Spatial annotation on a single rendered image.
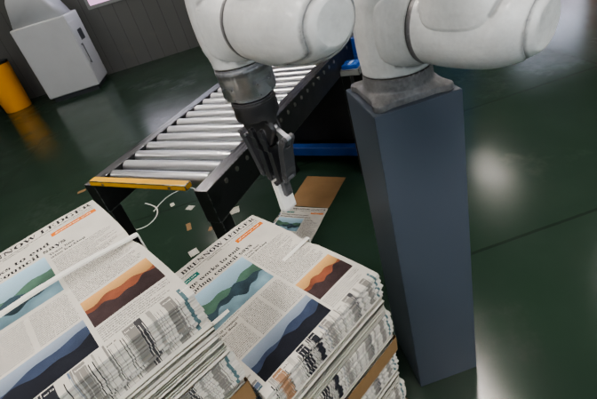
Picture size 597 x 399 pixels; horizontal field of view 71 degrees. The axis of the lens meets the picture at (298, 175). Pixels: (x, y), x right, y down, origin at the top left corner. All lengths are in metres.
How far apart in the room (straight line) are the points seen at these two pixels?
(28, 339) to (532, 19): 0.80
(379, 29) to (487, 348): 1.18
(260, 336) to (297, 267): 0.16
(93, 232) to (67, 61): 6.27
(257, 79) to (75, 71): 6.35
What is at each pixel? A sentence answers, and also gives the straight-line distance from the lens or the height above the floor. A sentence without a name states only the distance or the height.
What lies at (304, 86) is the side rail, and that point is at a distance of 1.76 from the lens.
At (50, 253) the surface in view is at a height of 1.06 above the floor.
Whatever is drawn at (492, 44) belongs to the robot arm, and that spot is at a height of 1.14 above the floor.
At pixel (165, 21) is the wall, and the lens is 7.46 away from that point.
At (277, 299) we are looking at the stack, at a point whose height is 0.83.
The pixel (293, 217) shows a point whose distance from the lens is 2.34.
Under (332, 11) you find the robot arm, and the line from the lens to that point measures 0.47.
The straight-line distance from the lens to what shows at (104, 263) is 0.65.
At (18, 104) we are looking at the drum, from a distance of 7.65.
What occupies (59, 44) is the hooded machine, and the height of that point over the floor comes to 0.73.
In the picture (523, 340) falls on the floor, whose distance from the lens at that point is 1.72.
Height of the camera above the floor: 1.39
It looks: 31 degrees down
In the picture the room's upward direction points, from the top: 17 degrees counter-clockwise
